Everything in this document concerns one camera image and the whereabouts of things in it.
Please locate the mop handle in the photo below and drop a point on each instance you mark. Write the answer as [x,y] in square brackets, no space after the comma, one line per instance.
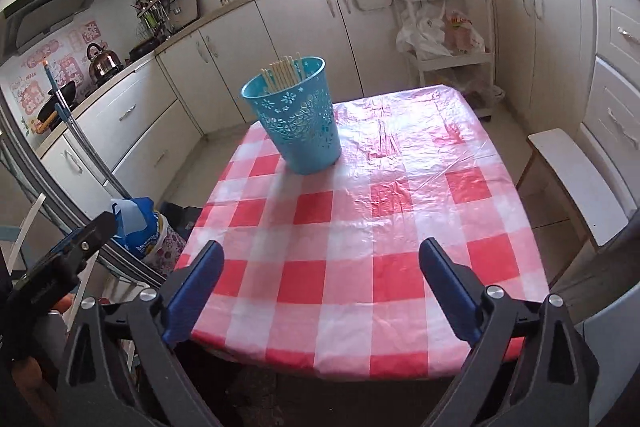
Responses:
[63,110]

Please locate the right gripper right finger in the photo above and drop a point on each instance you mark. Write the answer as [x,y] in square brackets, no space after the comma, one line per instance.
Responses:
[456,290]

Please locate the range hood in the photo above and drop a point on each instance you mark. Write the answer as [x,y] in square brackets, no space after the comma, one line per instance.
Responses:
[26,22]

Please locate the chopstick bundle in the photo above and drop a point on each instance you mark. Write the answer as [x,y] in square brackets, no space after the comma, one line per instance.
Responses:
[284,74]

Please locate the spice rack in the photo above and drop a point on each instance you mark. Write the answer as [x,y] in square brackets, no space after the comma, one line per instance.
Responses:
[160,19]

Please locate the red checkered tablecloth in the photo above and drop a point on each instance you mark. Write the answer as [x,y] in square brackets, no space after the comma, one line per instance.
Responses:
[321,272]

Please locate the floral bucket with blue bag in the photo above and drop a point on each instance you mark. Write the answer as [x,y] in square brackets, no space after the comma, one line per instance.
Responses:
[146,234]

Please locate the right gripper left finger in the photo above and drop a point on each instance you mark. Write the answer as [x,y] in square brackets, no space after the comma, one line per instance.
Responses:
[186,291]

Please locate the steel kettle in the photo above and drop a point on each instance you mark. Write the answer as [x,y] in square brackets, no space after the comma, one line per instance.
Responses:
[104,64]

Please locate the blue perforated bin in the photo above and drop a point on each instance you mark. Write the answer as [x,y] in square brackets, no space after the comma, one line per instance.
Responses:
[299,121]

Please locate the white plastic bag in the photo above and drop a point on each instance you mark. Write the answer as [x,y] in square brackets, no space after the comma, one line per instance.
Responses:
[434,30]

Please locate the white rolling cart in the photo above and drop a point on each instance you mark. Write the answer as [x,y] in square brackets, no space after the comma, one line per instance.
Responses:
[473,75]

